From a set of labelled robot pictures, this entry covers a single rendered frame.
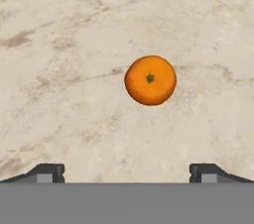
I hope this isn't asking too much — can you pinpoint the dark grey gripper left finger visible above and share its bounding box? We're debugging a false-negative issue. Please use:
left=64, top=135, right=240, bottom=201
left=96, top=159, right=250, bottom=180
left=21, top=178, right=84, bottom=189
left=0, top=163, right=66, bottom=184

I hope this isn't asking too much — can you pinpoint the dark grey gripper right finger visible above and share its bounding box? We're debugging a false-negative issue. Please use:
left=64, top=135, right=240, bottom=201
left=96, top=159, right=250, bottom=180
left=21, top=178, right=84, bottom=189
left=189, top=163, right=254, bottom=184

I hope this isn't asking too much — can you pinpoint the orange tangerine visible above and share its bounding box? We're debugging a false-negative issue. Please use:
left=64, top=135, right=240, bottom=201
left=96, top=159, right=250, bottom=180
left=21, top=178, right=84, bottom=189
left=124, top=55, right=178, bottom=107

